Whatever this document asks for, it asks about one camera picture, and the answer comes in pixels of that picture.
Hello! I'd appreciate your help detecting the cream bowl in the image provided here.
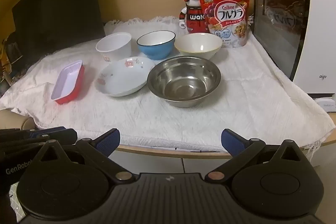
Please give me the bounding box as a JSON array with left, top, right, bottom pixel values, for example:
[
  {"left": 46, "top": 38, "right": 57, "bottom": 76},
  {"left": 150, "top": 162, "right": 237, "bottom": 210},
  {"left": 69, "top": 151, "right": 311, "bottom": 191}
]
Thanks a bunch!
[{"left": 174, "top": 33, "right": 223, "bottom": 60}]

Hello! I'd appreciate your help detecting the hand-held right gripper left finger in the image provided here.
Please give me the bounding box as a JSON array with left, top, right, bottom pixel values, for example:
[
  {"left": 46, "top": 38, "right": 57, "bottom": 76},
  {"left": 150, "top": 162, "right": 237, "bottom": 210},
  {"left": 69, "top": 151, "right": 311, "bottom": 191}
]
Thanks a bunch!
[{"left": 39, "top": 128, "right": 134, "bottom": 182}]

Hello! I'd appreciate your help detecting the white plastic bowl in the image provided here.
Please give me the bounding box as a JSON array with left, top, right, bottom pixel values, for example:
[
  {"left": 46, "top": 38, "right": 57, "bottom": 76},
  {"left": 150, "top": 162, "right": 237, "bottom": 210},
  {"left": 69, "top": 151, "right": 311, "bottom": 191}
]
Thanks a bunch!
[{"left": 96, "top": 32, "right": 132, "bottom": 64}]

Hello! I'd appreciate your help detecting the white oven appliance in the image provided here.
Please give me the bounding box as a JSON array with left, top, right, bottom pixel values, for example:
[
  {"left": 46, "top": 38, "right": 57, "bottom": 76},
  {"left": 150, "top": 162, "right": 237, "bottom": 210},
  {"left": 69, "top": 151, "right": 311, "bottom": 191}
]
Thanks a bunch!
[{"left": 251, "top": 0, "right": 336, "bottom": 94}]

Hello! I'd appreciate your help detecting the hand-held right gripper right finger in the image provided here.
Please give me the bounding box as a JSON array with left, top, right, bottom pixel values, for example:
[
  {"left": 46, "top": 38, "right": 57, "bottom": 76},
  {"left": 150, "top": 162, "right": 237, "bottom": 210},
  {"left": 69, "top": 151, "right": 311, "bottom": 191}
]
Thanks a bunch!
[{"left": 205, "top": 128, "right": 302, "bottom": 182}]

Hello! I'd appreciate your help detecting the red rectangular dish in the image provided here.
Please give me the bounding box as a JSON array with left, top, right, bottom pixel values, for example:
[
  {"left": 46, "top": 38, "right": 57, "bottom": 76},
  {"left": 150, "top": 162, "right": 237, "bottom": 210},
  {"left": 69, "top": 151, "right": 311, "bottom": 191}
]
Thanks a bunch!
[{"left": 51, "top": 60, "right": 85, "bottom": 105}]

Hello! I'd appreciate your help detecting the red cereal bag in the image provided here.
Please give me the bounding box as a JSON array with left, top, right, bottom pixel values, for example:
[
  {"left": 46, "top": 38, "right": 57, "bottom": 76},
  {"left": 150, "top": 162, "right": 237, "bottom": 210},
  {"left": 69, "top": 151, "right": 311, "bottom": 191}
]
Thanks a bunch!
[{"left": 198, "top": 0, "right": 250, "bottom": 48}]

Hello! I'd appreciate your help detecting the small white box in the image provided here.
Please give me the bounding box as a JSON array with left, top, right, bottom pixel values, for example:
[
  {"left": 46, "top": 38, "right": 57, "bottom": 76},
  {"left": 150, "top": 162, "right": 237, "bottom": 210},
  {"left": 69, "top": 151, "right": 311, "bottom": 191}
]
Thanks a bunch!
[{"left": 314, "top": 97, "right": 336, "bottom": 113}]

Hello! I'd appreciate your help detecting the blue bowl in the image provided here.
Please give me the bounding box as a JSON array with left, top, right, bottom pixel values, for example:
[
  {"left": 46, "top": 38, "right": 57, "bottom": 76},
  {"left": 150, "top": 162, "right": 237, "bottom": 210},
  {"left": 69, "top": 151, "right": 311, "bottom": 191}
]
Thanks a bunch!
[{"left": 136, "top": 30, "right": 176, "bottom": 60}]

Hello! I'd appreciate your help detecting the white floral plate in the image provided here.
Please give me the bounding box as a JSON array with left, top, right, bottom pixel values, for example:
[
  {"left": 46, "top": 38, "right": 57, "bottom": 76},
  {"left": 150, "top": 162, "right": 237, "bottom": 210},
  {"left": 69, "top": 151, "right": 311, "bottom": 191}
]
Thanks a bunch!
[{"left": 94, "top": 56, "right": 155, "bottom": 97}]

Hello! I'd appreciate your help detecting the stainless steel bowl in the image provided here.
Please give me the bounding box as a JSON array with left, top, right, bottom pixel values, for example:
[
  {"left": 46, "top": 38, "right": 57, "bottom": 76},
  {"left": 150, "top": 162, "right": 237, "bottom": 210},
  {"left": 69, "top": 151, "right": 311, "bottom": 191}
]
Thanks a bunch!
[{"left": 147, "top": 56, "right": 222, "bottom": 108}]

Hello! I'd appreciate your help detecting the red black robot figure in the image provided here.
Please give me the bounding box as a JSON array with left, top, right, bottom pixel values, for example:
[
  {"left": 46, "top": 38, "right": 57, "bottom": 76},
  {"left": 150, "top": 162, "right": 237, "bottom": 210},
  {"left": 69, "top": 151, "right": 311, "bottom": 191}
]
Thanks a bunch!
[{"left": 178, "top": 0, "right": 208, "bottom": 35}]

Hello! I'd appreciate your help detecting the white fringed cloth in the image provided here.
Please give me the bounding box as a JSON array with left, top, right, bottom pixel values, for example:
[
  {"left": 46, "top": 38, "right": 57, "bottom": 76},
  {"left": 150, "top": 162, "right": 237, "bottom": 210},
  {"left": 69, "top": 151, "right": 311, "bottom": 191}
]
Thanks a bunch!
[{"left": 0, "top": 15, "right": 336, "bottom": 155}]

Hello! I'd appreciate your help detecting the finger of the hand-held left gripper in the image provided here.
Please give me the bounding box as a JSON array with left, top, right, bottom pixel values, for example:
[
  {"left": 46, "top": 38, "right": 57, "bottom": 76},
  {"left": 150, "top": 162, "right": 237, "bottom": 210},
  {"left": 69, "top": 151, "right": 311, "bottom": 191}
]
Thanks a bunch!
[
  {"left": 0, "top": 129, "right": 78, "bottom": 155},
  {"left": 0, "top": 127, "right": 68, "bottom": 139}
]

